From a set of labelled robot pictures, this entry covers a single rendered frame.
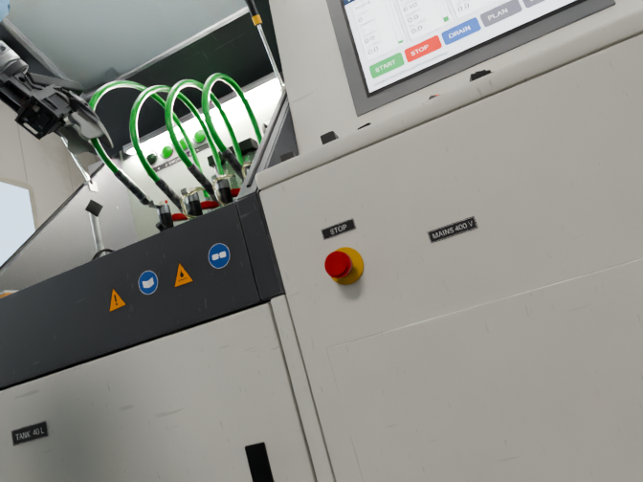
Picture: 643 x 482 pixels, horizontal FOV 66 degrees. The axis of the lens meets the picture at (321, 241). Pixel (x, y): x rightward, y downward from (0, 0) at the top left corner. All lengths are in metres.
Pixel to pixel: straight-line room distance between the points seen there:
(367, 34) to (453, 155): 0.49
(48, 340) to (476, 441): 0.71
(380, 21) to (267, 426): 0.80
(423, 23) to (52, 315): 0.88
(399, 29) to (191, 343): 0.72
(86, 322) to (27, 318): 0.14
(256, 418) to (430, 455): 0.24
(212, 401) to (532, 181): 0.54
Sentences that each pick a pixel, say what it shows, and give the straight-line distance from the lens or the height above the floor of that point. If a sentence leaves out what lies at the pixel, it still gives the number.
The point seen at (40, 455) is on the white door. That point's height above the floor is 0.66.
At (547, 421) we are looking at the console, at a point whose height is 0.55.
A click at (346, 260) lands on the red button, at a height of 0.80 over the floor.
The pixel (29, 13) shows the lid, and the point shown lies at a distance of 1.55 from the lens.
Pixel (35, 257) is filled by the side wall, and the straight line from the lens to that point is 1.31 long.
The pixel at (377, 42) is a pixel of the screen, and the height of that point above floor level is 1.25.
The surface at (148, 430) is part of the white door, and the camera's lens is 0.86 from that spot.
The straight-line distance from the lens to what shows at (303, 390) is 0.71.
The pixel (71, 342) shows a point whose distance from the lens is 0.95.
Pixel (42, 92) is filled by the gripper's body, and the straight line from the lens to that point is 1.06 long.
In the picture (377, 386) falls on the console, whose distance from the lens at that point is 0.68.
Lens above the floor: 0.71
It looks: 11 degrees up
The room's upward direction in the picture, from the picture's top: 16 degrees counter-clockwise
